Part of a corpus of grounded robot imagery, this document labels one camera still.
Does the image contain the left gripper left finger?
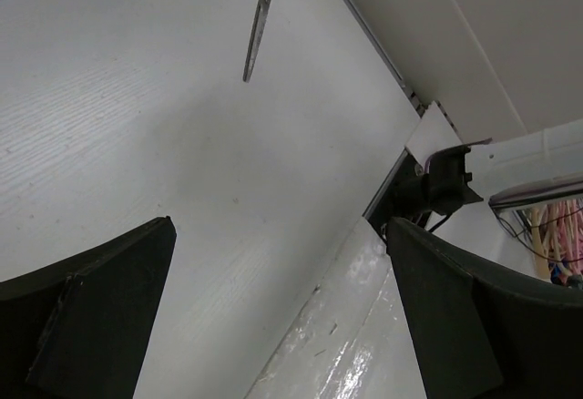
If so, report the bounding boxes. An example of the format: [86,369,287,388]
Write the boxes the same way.
[1,217,177,398]

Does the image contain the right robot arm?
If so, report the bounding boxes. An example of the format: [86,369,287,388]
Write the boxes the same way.
[391,122,582,218]

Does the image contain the aluminium rail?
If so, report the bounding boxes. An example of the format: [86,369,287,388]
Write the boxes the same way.
[318,0,461,145]

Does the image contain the black handled scissors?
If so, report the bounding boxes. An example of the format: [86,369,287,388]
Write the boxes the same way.
[242,0,271,83]

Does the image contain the white foam strip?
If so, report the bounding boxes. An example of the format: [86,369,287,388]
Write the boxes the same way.
[247,219,425,398]

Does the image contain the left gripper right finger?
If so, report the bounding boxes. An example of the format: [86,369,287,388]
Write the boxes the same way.
[387,219,582,398]

